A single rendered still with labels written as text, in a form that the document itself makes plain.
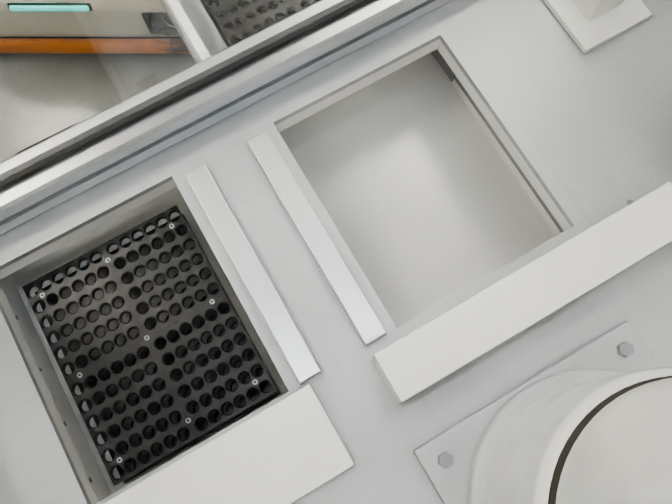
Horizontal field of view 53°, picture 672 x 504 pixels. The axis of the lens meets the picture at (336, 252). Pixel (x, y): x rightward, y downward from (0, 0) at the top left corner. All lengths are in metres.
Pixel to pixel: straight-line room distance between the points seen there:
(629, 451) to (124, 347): 0.49
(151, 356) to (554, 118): 0.47
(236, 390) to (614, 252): 0.38
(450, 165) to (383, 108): 0.11
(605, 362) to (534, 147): 0.22
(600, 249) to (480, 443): 0.20
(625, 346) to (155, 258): 0.46
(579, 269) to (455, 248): 0.18
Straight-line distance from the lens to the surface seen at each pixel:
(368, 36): 0.72
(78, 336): 0.72
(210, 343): 0.69
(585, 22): 0.78
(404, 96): 0.84
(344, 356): 0.63
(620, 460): 0.38
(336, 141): 0.81
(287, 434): 0.61
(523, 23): 0.77
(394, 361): 0.59
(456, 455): 0.62
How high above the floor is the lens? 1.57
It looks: 75 degrees down
